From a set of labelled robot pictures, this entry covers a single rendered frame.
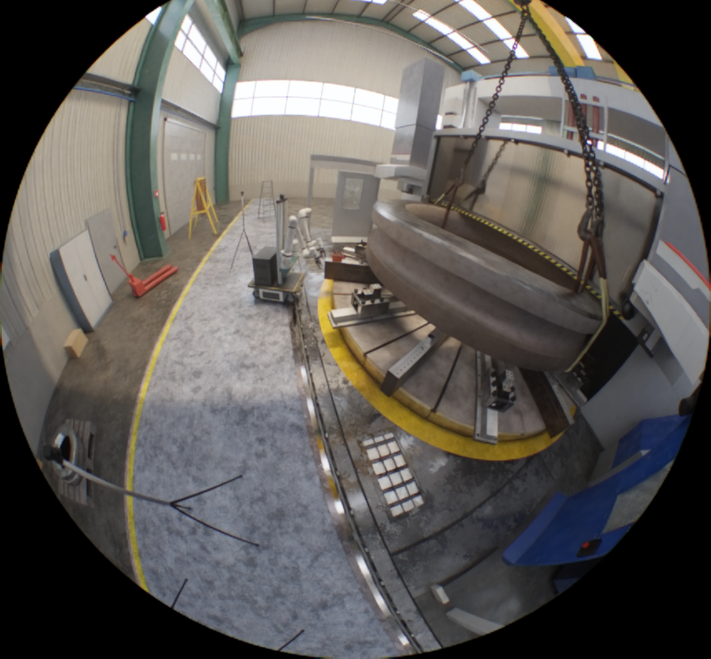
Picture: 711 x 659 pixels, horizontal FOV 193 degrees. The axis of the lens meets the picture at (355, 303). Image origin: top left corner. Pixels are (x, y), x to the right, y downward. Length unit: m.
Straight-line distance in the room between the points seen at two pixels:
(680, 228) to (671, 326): 1.05
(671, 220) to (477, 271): 2.63
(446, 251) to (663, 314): 2.48
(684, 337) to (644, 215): 2.42
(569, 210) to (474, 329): 3.33
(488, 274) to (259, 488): 2.95
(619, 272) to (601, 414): 2.56
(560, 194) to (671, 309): 3.13
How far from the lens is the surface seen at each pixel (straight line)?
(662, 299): 2.69
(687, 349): 2.85
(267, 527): 2.36
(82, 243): 5.86
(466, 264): 2.11
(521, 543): 3.20
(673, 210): 3.27
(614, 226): 4.60
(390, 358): 2.67
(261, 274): 3.75
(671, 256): 3.15
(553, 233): 4.79
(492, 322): 2.42
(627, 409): 5.11
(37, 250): 5.80
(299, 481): 2.30
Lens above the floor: 2.28
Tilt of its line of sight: 35 degrees down
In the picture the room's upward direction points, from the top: 9 degrees clockwise
